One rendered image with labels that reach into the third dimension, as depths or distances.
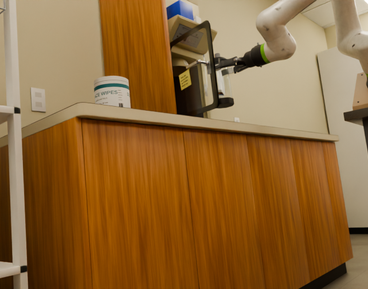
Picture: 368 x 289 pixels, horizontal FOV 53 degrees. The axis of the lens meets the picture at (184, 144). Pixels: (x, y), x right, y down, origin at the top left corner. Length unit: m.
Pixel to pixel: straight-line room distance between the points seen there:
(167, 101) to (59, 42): 0.69
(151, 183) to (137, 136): 0.17
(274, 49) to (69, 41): 1.08
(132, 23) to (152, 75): 0.34
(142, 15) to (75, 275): 1.29
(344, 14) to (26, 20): 1.52
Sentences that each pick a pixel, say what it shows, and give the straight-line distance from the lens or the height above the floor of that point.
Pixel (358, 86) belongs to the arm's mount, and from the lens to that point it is 2.05.
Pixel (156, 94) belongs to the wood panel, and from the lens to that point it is 1.78.
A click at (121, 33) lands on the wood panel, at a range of 2.08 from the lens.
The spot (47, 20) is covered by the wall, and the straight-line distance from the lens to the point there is 2.11.
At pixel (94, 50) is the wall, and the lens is 2.19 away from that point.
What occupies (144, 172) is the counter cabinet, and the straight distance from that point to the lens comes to 1.27.
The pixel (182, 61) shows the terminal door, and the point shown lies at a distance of 1.79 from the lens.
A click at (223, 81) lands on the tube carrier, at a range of 1.82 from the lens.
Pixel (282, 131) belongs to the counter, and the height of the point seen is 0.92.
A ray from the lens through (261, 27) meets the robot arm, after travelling 1.62.
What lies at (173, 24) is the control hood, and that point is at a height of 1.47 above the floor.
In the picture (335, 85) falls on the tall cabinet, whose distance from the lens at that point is 4.75.
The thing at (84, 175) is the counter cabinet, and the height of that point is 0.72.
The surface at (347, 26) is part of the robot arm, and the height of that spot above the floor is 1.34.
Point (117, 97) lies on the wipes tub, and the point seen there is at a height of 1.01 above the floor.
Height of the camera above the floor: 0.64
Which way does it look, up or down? 8 degrees up
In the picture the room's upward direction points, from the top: 6 degrees counter-clockwise
